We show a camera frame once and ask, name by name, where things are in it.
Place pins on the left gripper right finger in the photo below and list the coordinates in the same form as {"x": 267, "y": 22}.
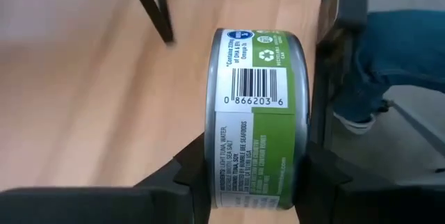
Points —
{"x": 365, "y": 203}

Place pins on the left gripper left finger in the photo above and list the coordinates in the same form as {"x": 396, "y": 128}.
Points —
{"x": 104, "y": 206}

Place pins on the green-label silver tuna can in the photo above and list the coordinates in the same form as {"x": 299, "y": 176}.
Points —
{"x": 253, "y": 119}

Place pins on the person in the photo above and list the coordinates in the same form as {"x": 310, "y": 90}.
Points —
{"x": 400, "y": 53}

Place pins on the wooden shelf with black frame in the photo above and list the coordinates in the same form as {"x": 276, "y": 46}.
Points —
{"x": 153, "y": 12}

